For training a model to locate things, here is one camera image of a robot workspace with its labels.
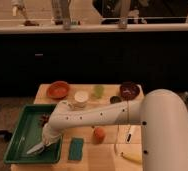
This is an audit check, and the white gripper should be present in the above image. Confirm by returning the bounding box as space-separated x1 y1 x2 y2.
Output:
42 123 62 146

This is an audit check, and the grey towel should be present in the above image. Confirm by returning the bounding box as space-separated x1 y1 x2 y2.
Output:
26 143 46 155

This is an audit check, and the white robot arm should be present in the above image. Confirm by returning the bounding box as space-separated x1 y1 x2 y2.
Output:
42 89 188 171

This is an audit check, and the green plastic tray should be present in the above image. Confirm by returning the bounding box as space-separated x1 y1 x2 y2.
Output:
4 104 62 164

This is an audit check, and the bunch of red grapes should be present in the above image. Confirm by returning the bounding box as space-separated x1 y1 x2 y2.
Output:
39 114 50 127

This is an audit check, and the teal sponge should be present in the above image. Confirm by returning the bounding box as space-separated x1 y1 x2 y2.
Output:
68 138 84 161

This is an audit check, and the orange bowl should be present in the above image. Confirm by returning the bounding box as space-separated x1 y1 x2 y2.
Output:
46 81 70 99

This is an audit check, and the orange fruit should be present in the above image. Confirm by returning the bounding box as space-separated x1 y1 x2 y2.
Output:
93 127 106 142

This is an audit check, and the white cup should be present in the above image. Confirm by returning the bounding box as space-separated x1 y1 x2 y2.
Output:
74 91 89 107

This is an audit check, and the light green cup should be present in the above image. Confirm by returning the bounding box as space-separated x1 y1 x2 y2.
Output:
93 84 104 98

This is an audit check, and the metal cup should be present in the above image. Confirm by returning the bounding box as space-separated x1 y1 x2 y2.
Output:
110 96 122 104

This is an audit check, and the yellow corn cob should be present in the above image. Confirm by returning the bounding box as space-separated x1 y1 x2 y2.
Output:
121 152 142 164

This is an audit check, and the dark red bowl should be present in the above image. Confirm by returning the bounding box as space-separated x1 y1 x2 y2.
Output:
120 82 140 100

